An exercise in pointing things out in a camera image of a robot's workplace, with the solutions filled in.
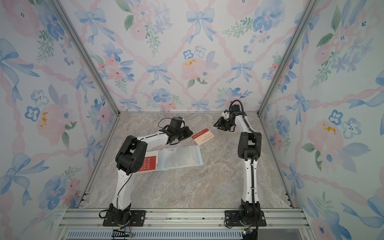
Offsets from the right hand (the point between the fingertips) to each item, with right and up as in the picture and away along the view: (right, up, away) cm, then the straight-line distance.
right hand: (217, 125), depth 109 cm
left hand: (-16, -4, -9) cm, 19 cm away
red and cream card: (-11, -8, -2) cm, 14 cm away
